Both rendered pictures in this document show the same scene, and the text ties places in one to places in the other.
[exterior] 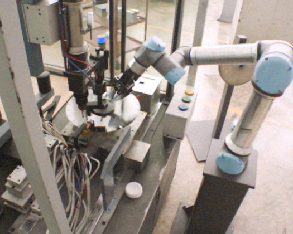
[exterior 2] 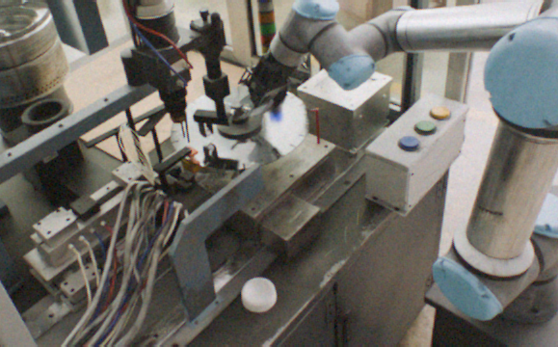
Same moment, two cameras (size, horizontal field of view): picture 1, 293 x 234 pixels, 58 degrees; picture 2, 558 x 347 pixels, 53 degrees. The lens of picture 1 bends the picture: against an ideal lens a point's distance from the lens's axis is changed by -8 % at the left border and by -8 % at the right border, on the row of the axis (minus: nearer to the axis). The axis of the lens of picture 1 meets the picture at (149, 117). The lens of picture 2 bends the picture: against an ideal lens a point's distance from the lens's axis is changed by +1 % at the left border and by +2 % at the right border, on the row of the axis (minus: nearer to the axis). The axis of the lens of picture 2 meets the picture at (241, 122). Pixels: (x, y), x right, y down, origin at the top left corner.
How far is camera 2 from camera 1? 0.37 m
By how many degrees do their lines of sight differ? 26
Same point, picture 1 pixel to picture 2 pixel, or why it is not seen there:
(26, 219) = (50, 307)
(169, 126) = (375, 178)
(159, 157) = (340, 240)
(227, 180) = (485, 333)
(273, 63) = (526, 49)
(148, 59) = (298, 36)
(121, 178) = (246, 266)
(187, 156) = not seen: hidden behind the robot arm
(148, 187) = (290, 296)
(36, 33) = not seen: outside the picture
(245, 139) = (492, 235)
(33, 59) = (80, 22)
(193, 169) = not seen: hidden behind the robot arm
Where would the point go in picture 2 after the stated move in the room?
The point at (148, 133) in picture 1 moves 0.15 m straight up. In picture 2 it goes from (335, 187) to (334, 139)
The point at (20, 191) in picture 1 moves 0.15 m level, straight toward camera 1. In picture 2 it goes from (49, 253) to (42, 313)
